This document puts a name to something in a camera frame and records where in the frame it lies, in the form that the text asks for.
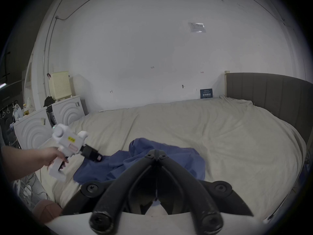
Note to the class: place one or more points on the bed with beige sheet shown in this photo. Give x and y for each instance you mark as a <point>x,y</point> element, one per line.
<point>232,141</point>

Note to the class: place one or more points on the grey padded headboard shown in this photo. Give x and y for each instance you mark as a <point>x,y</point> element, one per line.
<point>273,92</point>

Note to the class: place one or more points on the dark blue card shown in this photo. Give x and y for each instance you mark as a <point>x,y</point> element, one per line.
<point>206,93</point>

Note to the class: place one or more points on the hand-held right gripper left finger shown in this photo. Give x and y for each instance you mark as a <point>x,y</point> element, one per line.
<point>115,199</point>

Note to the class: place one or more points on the person's legs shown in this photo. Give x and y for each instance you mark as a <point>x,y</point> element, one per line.
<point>46,210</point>

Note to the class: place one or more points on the white washing machine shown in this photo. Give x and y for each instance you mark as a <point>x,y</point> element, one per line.
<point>33,131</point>
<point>68,110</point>

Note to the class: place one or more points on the person's left hand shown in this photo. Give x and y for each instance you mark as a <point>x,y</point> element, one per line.
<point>50,155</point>

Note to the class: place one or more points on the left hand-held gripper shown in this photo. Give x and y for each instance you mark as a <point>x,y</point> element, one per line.
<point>69,141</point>

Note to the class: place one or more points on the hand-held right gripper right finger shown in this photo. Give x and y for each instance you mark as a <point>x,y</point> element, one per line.
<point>193,194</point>

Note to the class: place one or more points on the person's left forearm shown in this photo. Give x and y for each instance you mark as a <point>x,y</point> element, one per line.
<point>19,161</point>

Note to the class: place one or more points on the clear plastic document sleeve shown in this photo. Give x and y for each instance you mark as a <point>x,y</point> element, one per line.
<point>197,28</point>

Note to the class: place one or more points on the dark blue shirt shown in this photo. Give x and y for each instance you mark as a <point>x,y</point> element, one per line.
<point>137,155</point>

